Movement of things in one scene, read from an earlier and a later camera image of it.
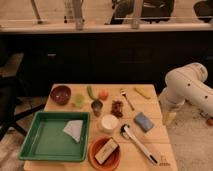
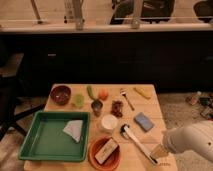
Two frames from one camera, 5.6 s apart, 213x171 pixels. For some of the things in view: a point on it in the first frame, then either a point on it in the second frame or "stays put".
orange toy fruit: [103, 94] stays put
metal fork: [124, 93] stays put
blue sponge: [143, 122] stays put
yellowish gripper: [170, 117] → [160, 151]
